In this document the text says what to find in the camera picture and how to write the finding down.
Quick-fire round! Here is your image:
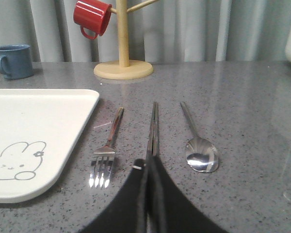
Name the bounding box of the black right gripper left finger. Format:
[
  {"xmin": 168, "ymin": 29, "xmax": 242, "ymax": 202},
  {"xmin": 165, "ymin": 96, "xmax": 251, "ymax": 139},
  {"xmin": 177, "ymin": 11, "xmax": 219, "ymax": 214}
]
[{"xmin": 82, "ymin": 159, "xmax": 147, "ymax": 233}]

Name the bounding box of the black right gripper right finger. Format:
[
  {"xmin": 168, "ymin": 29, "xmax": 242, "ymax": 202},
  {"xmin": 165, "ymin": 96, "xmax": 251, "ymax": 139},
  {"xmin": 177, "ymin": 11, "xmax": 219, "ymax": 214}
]
[{"xmin": 148, "ymin": 156, "xmax": 226, "ymax": 233}]

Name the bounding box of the silver metal fork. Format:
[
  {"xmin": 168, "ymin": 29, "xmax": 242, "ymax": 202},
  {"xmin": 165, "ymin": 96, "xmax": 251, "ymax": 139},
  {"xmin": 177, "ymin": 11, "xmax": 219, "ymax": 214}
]
[{"xmin": 88, "ymin": 107, "xmax": 124, "ymax": 188}]

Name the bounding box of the silver metal spoon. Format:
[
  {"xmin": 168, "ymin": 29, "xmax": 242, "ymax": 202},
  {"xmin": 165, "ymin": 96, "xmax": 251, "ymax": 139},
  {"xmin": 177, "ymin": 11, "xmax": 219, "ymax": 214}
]
[{"xmin": 180, "ymin": 101, "xmax": 219, "ymax": 173}]

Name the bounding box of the silver metal chopstick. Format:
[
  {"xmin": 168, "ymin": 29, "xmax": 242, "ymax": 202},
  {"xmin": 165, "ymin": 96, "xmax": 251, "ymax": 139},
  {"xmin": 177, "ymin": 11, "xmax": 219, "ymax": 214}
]
[
  {"xmin": 146, "ymin": 102, "xmax": 154, "ymax": 160},
  {"xmin": 153, "ymin": 101, "xmax": 159, "ymax": 156}
]

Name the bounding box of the cream rabbit print tray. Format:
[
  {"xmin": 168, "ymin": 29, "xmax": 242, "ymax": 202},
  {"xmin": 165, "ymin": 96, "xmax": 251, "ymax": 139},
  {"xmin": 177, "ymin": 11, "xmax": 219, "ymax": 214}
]
[{"xmin": 0, "ymin": 89, "xmax": 99, "ymax": 203}]

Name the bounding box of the wooden mug tree stand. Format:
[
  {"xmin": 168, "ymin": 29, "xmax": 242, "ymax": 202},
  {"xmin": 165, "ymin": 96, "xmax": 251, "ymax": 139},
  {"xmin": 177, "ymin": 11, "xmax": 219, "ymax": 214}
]
[{"xmin": 94, "ymin": 0, "xmax": 156, "ymax": 80}]

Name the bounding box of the grey curtain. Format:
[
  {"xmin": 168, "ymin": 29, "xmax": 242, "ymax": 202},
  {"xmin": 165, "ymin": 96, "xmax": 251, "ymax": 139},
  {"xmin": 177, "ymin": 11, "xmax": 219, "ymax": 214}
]
[{"xmin": 0, "ymin": 0, "xmax": 291, "ymax": 63}]

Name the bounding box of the blue mug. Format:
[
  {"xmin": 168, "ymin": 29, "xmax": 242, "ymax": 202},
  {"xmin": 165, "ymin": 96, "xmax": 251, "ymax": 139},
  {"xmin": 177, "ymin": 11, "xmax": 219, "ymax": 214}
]
[{"xmin": 0, "ymin": 44, "xmax": 33, "ymax": 80}]

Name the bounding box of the red mug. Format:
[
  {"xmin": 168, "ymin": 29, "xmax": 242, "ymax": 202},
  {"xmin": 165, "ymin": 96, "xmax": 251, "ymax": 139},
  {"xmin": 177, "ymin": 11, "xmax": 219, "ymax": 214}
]
[{"xmin": 73, "ymin": 0, "xmax": 112, "ymax": 40}]

